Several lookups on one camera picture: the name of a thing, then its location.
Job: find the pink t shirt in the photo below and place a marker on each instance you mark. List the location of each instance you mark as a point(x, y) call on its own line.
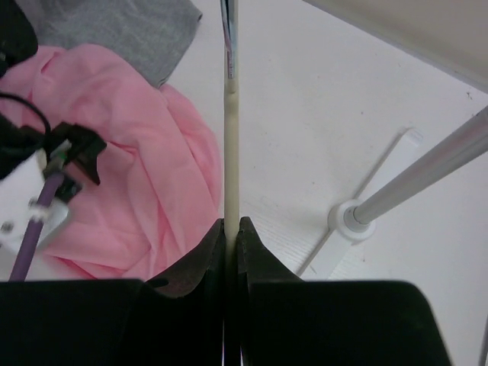
point(164, 175)

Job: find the grey shirt on table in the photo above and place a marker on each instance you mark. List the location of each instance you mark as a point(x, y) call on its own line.
point(152, 36)

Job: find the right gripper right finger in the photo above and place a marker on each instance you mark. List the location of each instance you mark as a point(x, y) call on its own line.
point(265, 320)

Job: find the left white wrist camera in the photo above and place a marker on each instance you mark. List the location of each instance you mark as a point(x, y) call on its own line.
point(19, 193)

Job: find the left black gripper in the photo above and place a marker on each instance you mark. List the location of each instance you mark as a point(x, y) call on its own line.
point(38, 113)

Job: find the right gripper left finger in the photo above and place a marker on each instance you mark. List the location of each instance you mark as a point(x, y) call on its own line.
point(190, 309)

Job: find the white metal clothes rack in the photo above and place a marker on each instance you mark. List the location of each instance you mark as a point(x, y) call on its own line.
point(395, 179)

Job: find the cream hanger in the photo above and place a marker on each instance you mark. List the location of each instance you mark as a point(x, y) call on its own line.
point(231, 215)

